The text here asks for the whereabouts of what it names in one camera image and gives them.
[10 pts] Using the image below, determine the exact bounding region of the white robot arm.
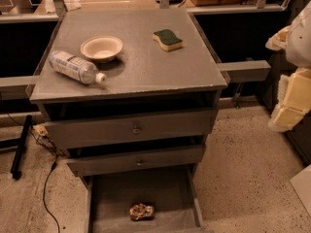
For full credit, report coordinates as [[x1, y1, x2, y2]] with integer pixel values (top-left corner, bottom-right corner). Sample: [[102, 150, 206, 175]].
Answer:
[[265, 1, 311, 132]]

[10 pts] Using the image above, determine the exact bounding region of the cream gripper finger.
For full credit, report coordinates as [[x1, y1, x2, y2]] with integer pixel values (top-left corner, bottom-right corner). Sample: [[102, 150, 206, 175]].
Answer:
[[265, 26, 290, 50], [268, 68, 311, 132]]

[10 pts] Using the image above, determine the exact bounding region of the open bottom grey drawer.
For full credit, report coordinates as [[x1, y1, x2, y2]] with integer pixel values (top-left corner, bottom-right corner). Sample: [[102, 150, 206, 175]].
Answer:
[[85, 166, 204, 233]]

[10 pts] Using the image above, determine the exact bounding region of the white paper bowl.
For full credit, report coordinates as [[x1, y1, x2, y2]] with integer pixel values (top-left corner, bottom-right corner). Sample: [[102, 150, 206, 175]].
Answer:
[[80, 36, 123, 63]]

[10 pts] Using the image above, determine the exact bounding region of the clear plastic water bottle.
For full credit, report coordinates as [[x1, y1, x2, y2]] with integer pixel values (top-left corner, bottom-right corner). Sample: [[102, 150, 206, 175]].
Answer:
[[49, 50, 106, 84]]

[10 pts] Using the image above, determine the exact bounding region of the white paper on counter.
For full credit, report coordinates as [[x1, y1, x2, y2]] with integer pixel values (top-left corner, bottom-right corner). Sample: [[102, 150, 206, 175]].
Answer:
[[64, 0, 82, 11]]

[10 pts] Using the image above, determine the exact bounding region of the crushed orange can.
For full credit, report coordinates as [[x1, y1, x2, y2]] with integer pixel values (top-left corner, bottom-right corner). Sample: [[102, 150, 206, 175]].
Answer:
[[129, 203, 155, 220]]

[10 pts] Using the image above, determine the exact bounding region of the middle grey drawer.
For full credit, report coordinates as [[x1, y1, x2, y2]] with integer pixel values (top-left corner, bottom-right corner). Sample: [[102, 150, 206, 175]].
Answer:
[[67, 145, 205, 177]]

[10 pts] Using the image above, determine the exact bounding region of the green yellow sponge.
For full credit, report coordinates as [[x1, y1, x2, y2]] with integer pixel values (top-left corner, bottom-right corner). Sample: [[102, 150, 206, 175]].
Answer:
[[153, 29, 183, 51]]

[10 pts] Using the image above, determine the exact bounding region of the white floor panel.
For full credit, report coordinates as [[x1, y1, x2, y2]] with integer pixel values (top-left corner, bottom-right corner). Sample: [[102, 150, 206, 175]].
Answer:
[[290, 165, 311, 216]]

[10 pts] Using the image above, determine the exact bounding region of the black floor cable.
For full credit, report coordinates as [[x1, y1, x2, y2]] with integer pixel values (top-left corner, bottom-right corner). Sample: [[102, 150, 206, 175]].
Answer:
[[42, 155, 62, 233]]

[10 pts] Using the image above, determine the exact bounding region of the top grey drawer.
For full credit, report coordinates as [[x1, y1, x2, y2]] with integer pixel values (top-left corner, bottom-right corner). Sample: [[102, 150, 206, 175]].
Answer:
[[45, 108, 218, 149]]

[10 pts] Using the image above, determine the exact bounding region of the grey side rail left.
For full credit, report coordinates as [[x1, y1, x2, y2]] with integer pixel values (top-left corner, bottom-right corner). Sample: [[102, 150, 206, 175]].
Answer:
[[0, 76, 39, 100]]

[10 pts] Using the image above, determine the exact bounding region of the black metal bar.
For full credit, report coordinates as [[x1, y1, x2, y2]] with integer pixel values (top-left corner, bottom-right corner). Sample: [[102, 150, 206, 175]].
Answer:
[[11, 115, 32, 181]]

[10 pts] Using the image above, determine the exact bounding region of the cream plug on floor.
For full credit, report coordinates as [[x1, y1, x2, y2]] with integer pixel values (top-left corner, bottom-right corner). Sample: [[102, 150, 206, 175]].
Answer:
[[33, 124, 48, 137]]

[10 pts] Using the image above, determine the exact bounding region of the grey drawer cabinet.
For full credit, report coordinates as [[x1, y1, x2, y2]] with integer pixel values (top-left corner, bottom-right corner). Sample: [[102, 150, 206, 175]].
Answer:
[[28, 7, 228, 233]]

